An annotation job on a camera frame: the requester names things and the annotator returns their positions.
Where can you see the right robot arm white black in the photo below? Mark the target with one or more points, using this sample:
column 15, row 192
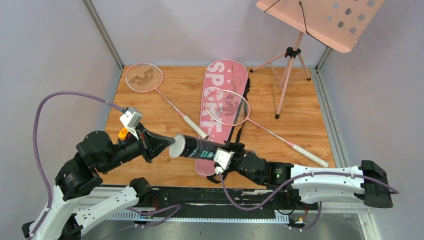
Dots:
column 367, row 182

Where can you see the yellow red green toy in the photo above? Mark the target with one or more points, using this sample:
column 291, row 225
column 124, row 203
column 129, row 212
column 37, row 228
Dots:
column 123, row 133

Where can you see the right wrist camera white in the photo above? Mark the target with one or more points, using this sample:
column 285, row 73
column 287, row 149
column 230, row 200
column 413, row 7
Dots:
column 222, row 159

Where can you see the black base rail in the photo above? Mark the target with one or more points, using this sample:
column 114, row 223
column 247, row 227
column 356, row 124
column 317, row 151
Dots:
column 210, row 205

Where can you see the black shuttlecock tube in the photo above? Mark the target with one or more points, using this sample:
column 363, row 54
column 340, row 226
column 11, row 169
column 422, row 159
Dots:
column 198, row 148

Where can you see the pink racket far left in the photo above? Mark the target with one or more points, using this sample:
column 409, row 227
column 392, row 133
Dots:
column 144, row 77

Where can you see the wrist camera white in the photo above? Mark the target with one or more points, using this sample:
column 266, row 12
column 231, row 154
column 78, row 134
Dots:
column 130, row 119
column 222, row 159

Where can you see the pink racket on bag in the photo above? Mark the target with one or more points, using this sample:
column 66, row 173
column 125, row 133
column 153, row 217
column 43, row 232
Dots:
column 232, row 109

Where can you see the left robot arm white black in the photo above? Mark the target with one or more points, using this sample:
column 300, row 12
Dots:
column 80, row 175

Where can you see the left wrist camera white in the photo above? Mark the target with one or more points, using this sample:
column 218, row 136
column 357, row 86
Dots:
column 130, row 119

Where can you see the pink racket bag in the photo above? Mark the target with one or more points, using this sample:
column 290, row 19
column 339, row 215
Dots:
column 225, row 80

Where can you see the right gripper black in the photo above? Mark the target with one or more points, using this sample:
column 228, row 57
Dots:
column 239, row 149

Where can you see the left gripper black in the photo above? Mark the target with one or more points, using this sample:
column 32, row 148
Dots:
column 146, row 144

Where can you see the pink music stand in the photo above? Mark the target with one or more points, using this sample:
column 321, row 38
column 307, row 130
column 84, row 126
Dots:
column 337, row 24

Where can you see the white plastic tube lid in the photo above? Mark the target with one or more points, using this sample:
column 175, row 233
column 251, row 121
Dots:
column 177, row 148

